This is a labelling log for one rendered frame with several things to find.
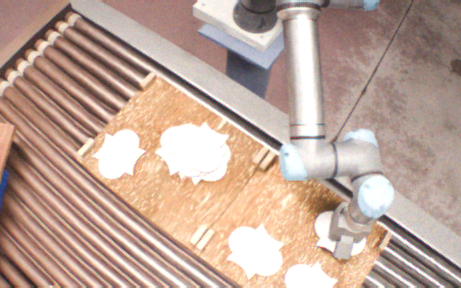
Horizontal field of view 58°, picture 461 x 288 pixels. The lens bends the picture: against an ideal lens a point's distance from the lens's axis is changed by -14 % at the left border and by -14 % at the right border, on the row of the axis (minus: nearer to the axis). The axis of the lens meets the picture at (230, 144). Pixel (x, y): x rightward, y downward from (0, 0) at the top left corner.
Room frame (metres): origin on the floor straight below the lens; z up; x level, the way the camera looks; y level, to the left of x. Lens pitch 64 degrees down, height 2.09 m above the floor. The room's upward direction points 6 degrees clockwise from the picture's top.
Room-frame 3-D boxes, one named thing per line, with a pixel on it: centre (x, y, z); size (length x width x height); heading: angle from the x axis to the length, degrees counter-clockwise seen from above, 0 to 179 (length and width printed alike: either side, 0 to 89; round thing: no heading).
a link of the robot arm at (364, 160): (0.43, -0.27, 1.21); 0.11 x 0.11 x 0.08; 10
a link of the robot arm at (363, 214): (0.33, -0.30, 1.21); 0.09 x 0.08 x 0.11; 10
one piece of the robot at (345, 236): (0.31, -0.30, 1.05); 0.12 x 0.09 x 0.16; 172
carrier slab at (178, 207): (0.51, 0.15, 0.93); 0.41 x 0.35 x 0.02; 59
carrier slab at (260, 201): (0.30, -0.20, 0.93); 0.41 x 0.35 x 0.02; 59
